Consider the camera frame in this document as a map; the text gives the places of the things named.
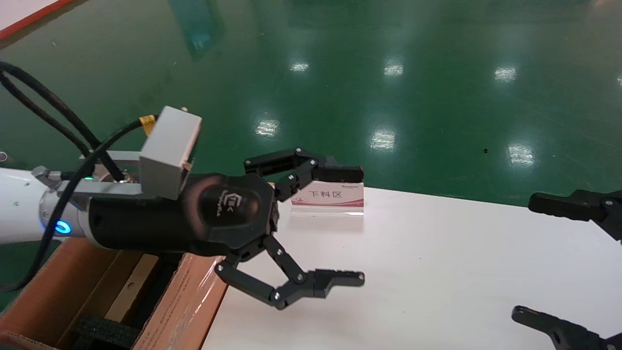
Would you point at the acrylic sign with red stripe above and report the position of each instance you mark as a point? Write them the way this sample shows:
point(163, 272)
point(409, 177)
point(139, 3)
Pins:
point(335, 198)

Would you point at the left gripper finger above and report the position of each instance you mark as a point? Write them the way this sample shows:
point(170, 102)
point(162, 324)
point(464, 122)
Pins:
point(303, 165)
point(311, 283)

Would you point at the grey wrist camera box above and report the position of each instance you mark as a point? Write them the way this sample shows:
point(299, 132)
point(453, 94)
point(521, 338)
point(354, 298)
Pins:
point(167, 150)

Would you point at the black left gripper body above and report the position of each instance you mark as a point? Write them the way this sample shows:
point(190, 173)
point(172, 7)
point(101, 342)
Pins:
point(218, 211)

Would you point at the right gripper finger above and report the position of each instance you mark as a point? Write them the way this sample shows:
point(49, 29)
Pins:
point(568, 335)
point(583, 206)

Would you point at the black foam insert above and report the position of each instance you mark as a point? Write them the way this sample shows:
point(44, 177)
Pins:
point(102, 334)

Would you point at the grey metal camera bracket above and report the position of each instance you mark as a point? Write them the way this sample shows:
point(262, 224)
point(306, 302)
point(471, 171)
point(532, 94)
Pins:
point(126, 156)

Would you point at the large cardboard box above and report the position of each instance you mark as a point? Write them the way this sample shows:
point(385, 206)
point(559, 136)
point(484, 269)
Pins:
point(43, 291)

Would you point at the small cardboard box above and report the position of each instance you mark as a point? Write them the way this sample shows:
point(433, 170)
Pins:
point(131, 289)

